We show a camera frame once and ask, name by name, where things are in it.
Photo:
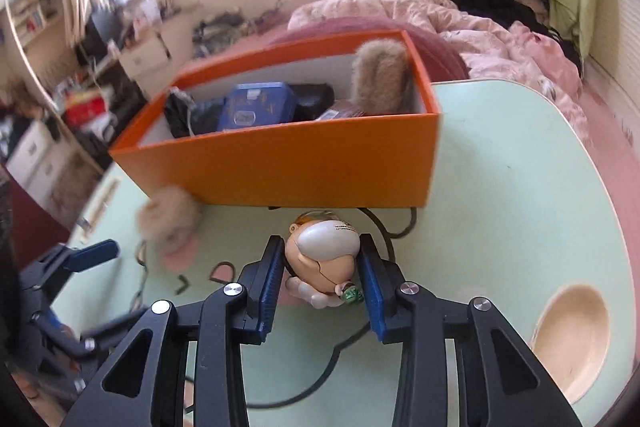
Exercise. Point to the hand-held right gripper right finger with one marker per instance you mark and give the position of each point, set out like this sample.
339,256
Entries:
372,292

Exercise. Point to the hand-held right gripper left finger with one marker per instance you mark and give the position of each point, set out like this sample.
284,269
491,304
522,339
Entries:
267,287

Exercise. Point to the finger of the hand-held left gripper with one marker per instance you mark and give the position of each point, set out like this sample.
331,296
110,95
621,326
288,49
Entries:
112,329
92,254

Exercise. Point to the small doll figurine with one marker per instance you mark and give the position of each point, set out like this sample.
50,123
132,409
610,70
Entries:
322,252

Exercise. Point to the beige fluffy pompom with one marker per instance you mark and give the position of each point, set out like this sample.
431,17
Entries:
167,217

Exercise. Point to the orange cardboard box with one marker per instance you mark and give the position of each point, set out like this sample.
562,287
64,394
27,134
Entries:
300,162

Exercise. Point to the black lace garment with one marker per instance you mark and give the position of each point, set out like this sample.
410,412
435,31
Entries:
182,114

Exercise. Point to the blue tin case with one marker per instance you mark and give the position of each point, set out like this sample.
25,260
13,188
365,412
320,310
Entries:
257,107

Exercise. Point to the white drawer cabinet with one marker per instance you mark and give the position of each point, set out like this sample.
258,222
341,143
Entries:
37,162

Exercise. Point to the red tissue pack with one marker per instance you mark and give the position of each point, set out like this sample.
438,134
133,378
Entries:
85,107

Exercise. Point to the mint green desk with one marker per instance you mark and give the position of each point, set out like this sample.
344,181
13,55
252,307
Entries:
500,187

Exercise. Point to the small white nightstand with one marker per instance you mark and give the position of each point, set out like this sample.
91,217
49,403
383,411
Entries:
145,54

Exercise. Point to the brown furry item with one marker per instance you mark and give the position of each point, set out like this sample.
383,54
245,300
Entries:
382,77

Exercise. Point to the dark clutter on sill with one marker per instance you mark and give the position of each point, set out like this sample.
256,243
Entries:
220,29

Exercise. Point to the pink quilt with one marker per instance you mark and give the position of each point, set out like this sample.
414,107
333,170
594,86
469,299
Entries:
475,32

